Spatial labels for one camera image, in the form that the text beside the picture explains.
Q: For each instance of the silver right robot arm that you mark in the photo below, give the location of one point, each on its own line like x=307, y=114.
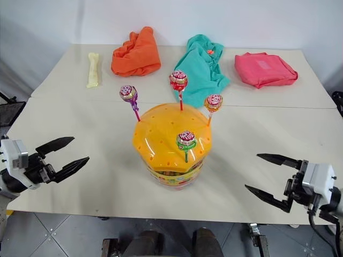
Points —
x=333, y=200

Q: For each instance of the purple wrapped lollipop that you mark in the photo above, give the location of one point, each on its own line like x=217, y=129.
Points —
x=128, y=92

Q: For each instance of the orange perforated dome lid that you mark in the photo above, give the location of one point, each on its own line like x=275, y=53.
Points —
x=163, y=139

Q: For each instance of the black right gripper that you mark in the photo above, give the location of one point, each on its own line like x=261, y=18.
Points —
x=296, y=190

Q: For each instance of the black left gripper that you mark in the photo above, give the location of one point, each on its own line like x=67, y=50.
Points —
x=37, y=168

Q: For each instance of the orange crumpled cloth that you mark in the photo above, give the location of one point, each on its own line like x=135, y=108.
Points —
x=138, y=56

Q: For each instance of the teal crumpled cloth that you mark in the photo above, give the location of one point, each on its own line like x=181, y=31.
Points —
x=198, y=72

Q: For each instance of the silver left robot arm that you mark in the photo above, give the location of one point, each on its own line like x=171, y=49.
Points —
x=6, y=187

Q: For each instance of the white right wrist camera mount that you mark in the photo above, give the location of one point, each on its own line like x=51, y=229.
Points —
x=320, y=176

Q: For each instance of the orange wrapped lollipop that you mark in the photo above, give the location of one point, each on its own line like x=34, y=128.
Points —
x=213, y=103

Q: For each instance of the pink folded cloth bag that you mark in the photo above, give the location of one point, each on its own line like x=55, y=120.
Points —
x=262, y=69

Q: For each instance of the red wrapped lollipop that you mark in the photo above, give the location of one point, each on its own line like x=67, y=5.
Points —
x=178, y=80

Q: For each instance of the clear candy jar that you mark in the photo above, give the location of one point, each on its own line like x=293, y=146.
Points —
x=174, y=179

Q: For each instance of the black bag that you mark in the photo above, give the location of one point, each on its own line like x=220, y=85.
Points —
x=338, y=103

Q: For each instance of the black equipment stand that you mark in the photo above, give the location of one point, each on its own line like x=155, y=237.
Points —
x=10, y=109

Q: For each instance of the cream bone-shaped packet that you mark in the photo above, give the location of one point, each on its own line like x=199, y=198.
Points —
x=93, y=71

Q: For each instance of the green wrapped lollipop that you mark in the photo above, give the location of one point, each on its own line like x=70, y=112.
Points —
x=185, y=140

